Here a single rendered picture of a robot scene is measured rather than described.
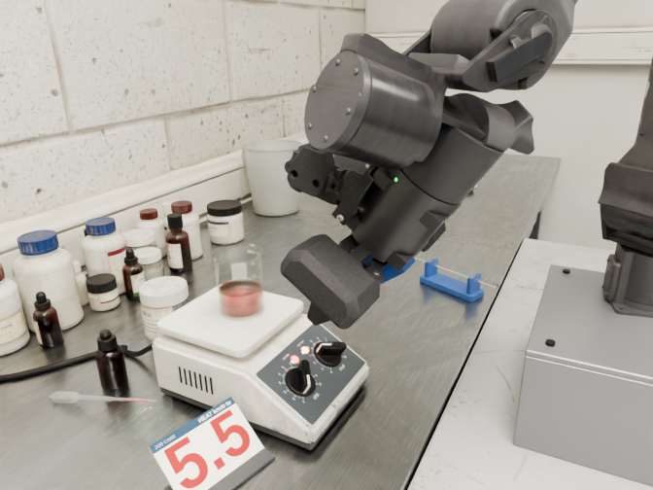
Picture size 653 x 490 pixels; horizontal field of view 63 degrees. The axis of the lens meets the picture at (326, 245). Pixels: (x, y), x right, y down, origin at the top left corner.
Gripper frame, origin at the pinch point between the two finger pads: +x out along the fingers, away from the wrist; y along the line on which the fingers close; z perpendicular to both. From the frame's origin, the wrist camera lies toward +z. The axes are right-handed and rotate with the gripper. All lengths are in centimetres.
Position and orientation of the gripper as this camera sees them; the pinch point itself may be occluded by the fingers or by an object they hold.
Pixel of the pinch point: (343, 285)
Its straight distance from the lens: 44.3
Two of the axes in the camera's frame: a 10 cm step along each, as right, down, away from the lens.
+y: -4.9, 3.2, -8.1
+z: -7.3, -6.6, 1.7
